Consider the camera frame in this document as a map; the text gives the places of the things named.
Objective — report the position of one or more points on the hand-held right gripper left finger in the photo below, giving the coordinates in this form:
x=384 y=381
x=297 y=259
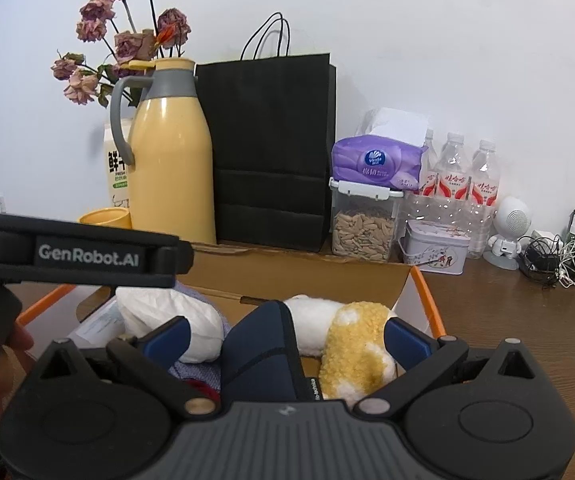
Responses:
x=167 y=340

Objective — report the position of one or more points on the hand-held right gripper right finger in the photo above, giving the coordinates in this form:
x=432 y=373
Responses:
x=407 y=340

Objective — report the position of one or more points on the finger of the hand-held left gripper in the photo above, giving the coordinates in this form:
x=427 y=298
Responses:
x=173 y=260

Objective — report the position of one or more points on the navy blue pouch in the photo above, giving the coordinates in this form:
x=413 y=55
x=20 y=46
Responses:
x=260 y=350

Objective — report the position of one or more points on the cardboard box with orange trim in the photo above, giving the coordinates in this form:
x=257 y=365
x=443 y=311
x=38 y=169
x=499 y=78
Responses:
x=292 y=275

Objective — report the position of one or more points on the white plastic bag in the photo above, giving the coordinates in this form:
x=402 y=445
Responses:
x=177 y=310

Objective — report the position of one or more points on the lilac knit cloth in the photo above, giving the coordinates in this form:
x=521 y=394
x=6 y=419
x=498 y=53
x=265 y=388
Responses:
x=197 y=372

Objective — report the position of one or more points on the white and yellow plush toy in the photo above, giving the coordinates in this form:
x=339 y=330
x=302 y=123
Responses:
x=352 y=340

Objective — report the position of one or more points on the small red object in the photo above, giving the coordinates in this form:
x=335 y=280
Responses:
x=202 y=388

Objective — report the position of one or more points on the white paper packet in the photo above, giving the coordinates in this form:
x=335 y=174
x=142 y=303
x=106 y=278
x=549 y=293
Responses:
x=97 y=325

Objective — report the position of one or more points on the yellow mug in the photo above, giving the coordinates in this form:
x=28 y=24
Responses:
x=105 y=217

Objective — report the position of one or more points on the yellow thermos jug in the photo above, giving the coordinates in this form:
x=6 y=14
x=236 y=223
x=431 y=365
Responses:
x=172 y=170

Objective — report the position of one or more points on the pale printed tin box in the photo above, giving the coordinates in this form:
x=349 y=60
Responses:
x=435 y=252

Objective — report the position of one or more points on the white milk carton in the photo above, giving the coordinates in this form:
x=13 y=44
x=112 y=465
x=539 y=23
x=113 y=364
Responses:
x=117 y=170

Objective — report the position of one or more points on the clear container of seeds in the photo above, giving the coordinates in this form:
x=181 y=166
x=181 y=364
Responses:
x=362 y=235

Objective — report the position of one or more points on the black paper bag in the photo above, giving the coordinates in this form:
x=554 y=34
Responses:
x=267 y=150

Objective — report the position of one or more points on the white robot speaker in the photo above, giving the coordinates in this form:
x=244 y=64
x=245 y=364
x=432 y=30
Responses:
x=512 y=220

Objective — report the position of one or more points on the small white charger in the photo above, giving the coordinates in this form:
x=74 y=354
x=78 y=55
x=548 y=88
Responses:
x=545 y=237

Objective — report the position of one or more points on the purple tissue pack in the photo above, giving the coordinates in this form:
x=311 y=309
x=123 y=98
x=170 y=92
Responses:
x=372 y=165

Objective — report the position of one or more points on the dried pink rose bouquet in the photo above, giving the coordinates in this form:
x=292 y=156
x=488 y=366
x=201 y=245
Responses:
x=127 y=45

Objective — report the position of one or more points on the white wall socket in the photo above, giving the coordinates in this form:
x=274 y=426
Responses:
x=2 y=204

